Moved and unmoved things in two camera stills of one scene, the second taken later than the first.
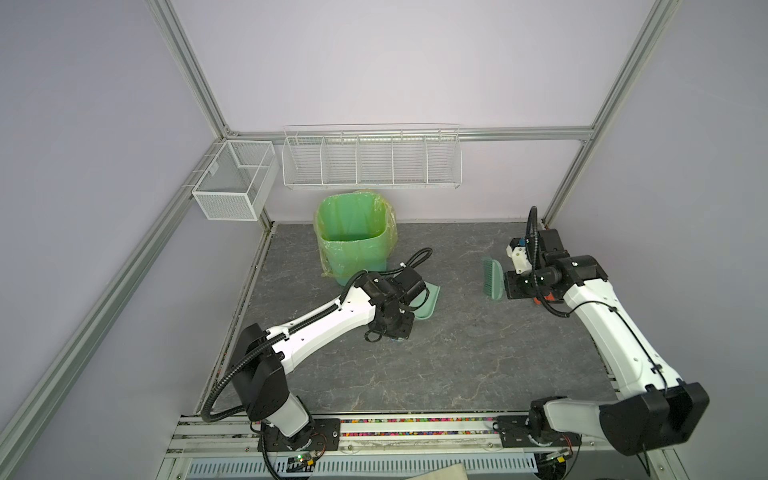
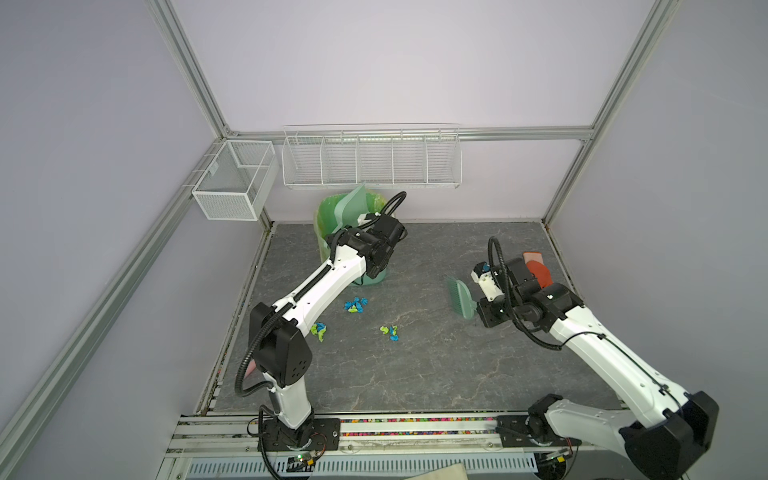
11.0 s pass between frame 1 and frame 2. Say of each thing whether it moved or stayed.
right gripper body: moved
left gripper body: moved
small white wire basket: stayed
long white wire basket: stayed
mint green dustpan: moved
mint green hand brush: moved
